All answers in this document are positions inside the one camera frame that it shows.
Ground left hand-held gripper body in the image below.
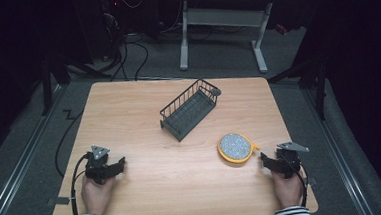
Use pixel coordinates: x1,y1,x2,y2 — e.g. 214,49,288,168
83,143,117,187

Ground person's left hand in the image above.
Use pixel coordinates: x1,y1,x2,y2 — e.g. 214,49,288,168
79,173,119,215

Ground metal floor rail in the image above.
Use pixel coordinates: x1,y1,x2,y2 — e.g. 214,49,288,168
0,84,73,215
301,83,377,215

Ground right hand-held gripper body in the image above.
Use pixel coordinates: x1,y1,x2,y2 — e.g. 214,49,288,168
273,139,312,180

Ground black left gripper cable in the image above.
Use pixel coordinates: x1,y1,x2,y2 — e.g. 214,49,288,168
67,152,97,215

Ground black wire dish rack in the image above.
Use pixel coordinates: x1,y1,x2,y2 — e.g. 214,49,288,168
157,77,226,144

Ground bundle of black floor cables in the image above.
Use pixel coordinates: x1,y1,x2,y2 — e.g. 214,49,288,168
100,0,153,85

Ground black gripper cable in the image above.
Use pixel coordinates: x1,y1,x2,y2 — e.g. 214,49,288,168
281,154,310,210
67,152,97,215

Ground white-framed desk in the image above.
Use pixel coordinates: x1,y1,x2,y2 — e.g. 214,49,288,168
175,0,320,80

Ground black cable on floor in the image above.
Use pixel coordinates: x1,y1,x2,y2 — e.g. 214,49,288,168
50,107,88,179

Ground yellow round speckled pad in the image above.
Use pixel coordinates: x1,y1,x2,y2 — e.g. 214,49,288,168
215,130,262,166

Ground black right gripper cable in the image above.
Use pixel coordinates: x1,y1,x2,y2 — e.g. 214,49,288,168
281,154,310,210

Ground black stand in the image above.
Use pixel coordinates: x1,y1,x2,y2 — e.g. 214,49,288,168
265,53,333,125
36,50,113,118

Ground person's right hand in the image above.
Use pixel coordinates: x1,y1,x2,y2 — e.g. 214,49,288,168
269,168,307,211

